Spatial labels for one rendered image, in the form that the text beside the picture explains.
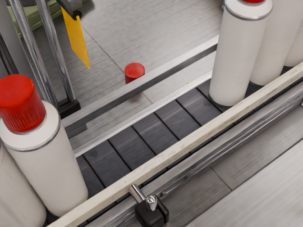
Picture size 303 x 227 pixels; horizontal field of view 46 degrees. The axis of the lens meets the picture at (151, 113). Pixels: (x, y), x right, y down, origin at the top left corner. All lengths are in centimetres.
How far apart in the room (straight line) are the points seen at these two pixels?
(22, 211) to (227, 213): 23
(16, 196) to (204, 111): 28
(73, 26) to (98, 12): 45
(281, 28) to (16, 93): 32
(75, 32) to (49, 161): 11
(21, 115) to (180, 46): 43
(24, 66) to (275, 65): 33
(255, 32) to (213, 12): 33
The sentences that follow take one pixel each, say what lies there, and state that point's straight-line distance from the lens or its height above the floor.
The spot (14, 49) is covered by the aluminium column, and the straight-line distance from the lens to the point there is 43.
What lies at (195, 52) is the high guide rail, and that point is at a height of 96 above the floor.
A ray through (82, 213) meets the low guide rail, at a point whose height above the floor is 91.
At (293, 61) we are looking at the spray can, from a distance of 58.
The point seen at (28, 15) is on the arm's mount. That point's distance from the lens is 72.
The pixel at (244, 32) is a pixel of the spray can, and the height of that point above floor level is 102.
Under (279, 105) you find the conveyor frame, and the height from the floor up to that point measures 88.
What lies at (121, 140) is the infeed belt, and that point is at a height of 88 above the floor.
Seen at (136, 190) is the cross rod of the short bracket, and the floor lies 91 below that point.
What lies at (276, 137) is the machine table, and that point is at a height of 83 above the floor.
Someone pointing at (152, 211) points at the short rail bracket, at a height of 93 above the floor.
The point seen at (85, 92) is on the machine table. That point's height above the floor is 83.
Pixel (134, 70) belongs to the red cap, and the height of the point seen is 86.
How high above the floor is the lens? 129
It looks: 54 degrees down
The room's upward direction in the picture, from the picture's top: 1 degrees counter-clockwise
